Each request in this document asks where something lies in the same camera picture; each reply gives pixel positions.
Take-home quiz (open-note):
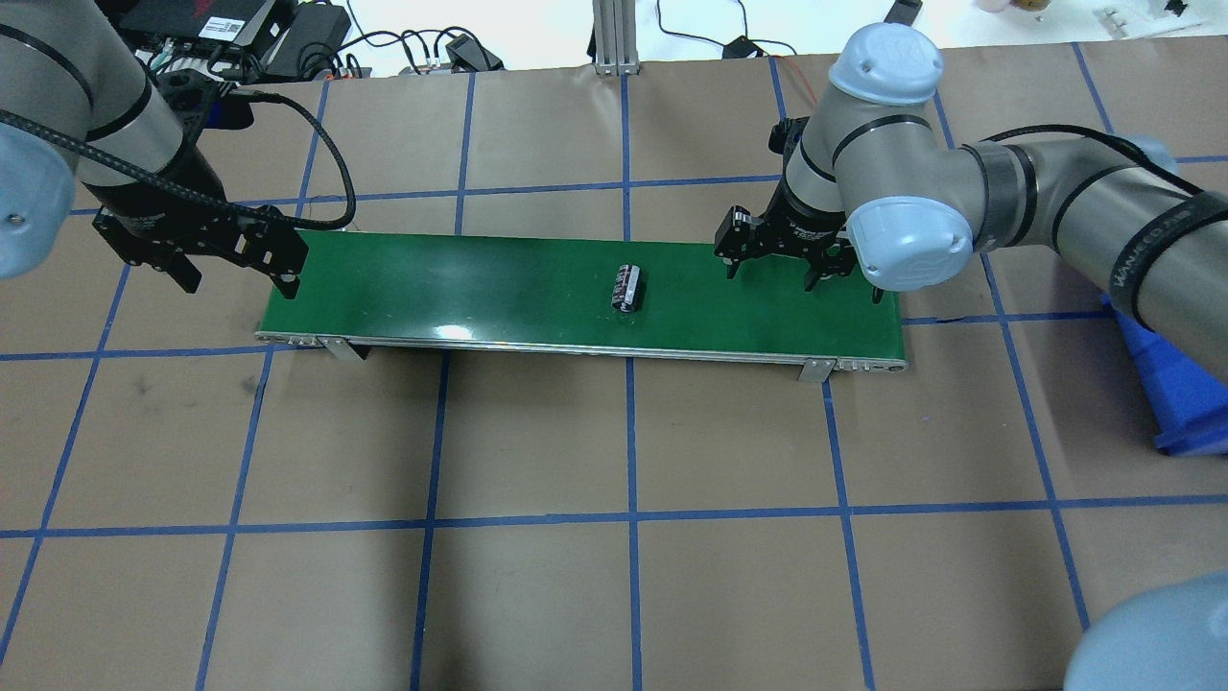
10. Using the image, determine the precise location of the green conveyor belt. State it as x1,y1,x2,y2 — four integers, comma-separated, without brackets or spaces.
255,232,909,380

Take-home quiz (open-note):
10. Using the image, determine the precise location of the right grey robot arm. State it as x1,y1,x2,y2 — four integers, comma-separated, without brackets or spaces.
825,131,1226,690

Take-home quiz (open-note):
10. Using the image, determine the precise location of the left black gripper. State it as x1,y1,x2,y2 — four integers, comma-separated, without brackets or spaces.
91,179,309,299

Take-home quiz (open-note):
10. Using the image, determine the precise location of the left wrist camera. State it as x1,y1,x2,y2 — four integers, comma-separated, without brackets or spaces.
154,69,255,133

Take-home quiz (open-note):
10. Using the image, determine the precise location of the blue plastic bin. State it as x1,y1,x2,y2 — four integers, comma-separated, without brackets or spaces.
1100,293,1227,458

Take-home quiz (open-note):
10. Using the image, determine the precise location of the black braided camera cable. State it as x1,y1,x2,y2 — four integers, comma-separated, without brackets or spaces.
0,86,359,231

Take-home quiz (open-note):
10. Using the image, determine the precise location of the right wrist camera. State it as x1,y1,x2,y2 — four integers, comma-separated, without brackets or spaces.
768,115,810,164

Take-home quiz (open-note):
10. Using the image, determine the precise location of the aluminium frame post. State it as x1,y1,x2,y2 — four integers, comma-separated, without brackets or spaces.
591,0,641,76

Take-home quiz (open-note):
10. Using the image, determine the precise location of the red black power wire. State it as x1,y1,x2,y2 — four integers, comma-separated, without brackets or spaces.
768,53,815,107

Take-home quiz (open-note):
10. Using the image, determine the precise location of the black power adapter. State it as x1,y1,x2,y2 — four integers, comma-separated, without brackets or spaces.
258,2,352,83

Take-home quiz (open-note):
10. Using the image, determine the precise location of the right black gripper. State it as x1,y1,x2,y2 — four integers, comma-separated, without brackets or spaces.
713,179,857,293

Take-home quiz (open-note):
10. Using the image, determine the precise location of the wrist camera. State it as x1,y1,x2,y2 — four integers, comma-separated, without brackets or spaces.
768,115,810,164
154,69,255,133

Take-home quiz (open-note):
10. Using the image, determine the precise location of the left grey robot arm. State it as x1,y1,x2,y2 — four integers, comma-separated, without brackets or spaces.
1,1,308,298

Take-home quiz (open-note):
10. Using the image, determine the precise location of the black cylindrical capacitor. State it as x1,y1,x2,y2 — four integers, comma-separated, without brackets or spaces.
612,264,645,314

